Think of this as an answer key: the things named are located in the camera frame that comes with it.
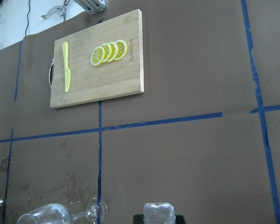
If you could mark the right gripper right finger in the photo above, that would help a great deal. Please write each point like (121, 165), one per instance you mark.
(179, 219)

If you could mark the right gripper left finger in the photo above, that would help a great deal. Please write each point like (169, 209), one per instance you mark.
(138, 219)

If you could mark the clear wine glass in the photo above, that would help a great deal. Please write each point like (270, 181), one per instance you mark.
(55, 213)

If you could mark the wooden cutting board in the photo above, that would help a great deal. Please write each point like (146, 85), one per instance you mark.
(108, 80)

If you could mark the yellow plastic knife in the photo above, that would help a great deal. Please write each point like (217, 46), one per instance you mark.
(67, 71)

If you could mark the aluminium frame post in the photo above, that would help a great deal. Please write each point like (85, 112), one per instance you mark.
(92, 7)

